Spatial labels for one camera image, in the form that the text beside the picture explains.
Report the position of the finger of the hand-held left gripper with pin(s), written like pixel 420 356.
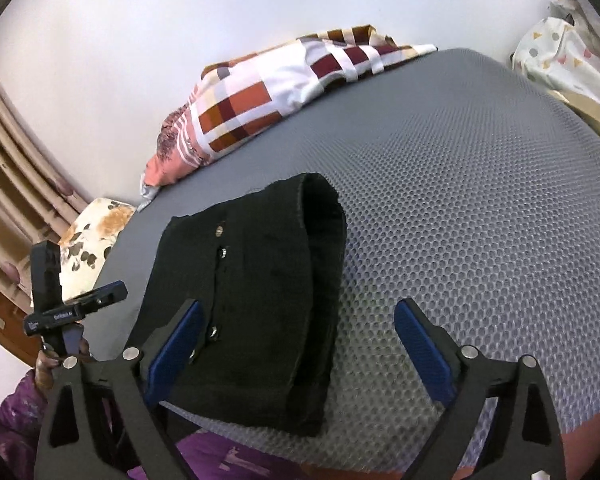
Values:
pixel 72 342
pixel 105 294

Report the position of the floral white orange cushion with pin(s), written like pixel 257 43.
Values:
pixel 92 240

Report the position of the person's left hand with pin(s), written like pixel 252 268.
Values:
pixel 46 371

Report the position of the beige pleated curtain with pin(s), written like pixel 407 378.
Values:
pixel 15 170

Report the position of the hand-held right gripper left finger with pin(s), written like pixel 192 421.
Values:
pixel 172 355

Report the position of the brown wooden door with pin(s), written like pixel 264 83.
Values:
pixel 10 330

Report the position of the black pants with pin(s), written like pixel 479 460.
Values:
pixel 265 300

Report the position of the checked striped pillow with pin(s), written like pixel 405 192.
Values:
pixel 260 95

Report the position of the light blue cloth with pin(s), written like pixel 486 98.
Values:
pixel 147 196

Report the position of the grey mesh mattress mat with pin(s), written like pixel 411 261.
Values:
pixel 455 200

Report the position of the white triangle print bedding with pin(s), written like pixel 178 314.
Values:
pixel 570 55

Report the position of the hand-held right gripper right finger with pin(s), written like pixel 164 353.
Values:
pixel 422 350

